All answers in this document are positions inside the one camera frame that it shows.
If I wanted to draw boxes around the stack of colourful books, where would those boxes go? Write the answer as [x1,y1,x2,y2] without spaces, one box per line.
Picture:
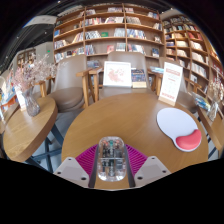
[192,91,212,112]

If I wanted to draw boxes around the white sign on wooden stand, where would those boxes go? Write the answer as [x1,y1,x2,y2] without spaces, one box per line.
[158,61,184,107]

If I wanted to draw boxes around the glass vase with dried flowers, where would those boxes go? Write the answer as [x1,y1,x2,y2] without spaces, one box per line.
[206,71,224,123]

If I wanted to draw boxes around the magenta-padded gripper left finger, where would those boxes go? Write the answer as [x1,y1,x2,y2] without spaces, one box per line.
[53,143,101,190]

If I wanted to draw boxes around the small white table sign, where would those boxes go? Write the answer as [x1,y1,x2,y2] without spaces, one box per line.
[14,85,28,112]

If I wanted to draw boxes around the transparent computer mouse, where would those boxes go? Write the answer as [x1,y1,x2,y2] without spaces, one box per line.
[96,135,127,183]

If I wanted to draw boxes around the small distant wooden bookshelf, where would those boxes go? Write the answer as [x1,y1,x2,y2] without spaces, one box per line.
[16,48,37,69]

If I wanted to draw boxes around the book display table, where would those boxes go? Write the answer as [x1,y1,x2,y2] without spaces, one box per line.
[0,71,18,111]

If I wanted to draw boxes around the dark cover book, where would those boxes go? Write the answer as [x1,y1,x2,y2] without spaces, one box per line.
[130,68,148,89]

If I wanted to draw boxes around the wide wooden bookshelf unit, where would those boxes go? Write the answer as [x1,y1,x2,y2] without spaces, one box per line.
[52,3,166,68]

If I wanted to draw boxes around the light blue book stack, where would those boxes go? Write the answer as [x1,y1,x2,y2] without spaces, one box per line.
[148,65,165,75]

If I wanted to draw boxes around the glass vase with pink flowers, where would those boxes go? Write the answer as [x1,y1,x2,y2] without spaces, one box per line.
[10,54,58,118]

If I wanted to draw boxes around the beige armchair with wooden arms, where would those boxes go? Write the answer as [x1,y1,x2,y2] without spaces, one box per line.
[77,50,163,101]

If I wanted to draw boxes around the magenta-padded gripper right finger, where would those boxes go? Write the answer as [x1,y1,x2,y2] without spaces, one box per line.
[123,143,172,189]

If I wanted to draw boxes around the tall wooden bookshelf unit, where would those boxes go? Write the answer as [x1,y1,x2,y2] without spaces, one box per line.
[161,13,224,101]

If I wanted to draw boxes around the white hanging ceiling sign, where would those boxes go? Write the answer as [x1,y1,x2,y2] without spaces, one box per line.
[23,14,58,28]

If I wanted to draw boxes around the white mouse pad, red rest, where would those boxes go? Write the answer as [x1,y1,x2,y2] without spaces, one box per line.
[156,107,203,153]

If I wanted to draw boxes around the white framed red drawing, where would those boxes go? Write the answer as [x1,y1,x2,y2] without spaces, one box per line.
[102,60,133,89]

